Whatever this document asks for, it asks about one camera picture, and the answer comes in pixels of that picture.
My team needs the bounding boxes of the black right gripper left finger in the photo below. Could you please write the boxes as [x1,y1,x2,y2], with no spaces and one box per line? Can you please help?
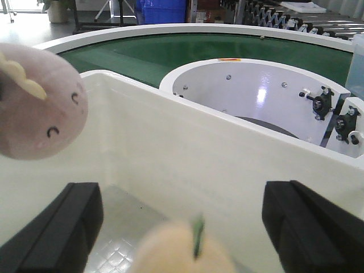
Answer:
[1,183,103,272]

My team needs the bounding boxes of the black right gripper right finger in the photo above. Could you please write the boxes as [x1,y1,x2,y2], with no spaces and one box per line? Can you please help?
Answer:
[262,180,363,272]

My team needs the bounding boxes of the yellow smiling plush fruit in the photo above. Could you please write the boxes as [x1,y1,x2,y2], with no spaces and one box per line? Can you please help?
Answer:
[129,215,237,272]

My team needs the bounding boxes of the white plastic Totelife tote box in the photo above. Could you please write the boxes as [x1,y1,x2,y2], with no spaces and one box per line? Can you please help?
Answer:
[1,71,363,272]

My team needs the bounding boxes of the pink plush toy ball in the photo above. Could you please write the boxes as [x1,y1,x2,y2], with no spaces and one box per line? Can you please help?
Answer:
[1,43,88,160]

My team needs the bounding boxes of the translucent plastic bin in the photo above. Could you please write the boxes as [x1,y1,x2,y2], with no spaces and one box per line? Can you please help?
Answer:
[345,34,363,100]

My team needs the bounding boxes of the expandable roller conveyor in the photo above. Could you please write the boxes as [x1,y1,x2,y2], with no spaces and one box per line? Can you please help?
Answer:
[243,1,363,40]

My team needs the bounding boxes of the blue crate in background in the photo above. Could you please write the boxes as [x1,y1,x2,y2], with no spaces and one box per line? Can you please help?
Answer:
[136,0,187,24]

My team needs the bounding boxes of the black bearing mount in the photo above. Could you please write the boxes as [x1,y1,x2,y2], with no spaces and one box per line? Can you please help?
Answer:
[334,106,361,144]
[299,86,335,121]

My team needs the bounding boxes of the white inner conveyor ring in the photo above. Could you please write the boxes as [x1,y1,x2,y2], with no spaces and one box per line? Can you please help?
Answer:
[159,57,364,159]

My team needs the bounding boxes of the white curved conveyor frame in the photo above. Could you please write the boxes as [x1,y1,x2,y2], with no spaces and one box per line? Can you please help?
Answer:
[34,23,354,53]

